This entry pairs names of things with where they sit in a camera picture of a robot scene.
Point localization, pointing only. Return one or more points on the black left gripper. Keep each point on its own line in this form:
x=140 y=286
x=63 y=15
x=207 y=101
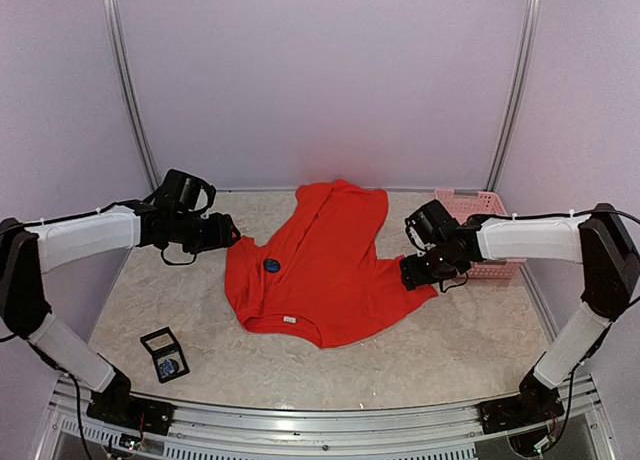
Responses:
x=221 y=233

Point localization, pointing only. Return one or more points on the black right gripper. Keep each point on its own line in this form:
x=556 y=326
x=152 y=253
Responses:
x=412 y=275

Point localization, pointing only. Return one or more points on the red t-shirt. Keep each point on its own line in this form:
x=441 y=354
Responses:
x=321 y=267

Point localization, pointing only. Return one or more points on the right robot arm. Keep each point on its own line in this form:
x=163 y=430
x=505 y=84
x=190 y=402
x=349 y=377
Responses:
x=596 y=239

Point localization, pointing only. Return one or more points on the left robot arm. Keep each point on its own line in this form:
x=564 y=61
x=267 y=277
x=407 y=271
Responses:
x=177 y=212

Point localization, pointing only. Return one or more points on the black open brooch box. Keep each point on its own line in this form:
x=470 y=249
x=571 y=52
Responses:
x=162 y=344

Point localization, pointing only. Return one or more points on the right aluminium frame post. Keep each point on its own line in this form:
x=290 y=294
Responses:
x=516 y=93

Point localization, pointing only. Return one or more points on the aluminium frame post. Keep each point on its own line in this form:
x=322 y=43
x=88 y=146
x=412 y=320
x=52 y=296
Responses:
x=118 y=45
x=516 y=93

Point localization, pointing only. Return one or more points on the front aluminium rail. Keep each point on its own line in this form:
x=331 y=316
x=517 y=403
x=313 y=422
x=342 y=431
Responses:
x=448 y=431

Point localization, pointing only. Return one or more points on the left aluminium frame post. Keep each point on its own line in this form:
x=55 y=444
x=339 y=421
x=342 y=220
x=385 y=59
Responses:
x=118 y=45

